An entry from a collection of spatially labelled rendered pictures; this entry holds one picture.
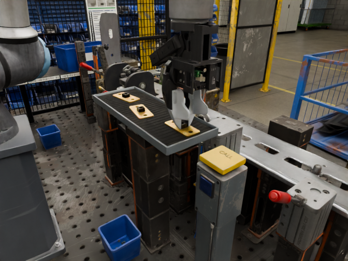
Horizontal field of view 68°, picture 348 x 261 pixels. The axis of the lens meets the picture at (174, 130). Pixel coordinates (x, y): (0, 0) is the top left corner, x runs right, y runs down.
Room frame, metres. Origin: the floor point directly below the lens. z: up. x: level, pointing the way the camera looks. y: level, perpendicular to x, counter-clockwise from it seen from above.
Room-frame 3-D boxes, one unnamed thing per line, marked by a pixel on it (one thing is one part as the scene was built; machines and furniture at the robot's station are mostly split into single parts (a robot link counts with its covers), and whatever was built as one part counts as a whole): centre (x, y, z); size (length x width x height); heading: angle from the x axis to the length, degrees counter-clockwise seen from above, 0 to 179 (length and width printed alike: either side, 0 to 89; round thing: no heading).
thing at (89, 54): (1.65, 0.56, 1.09); 0.30 x 0.17 x 0.13; 134
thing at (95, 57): (1.35, 0.40, 0.95); 0.03 x 0.01 x 0.50; 37
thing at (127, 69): (0.94, 0.16, 0.94); 0.18 x 0.13 x 0.49; 37
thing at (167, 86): (0.49, 0.00, 1.26); 0.05 x 0.02 x 0.09; 126
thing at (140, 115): (0.60, 0.08, 1.17); 0.08 x 0.04 x 0.01; 26
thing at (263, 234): (0.65, -0.32, 0.84); 0.17 x 0.06 x 0.29; 127
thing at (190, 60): (0.48, -0.03, 1.32); 0.09 x 0.08 x 0.12; 36
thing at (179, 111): (0.47, -0.01, 1.21); 0.06 x 0.03 x 0.09; 36
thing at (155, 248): (0.60, 0.07, 0.92); 0.10 x 0.08 x 0.45; 37
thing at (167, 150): (0.60, 0.07, 1.16); 0.37 x 0.14 x 0.02; 37
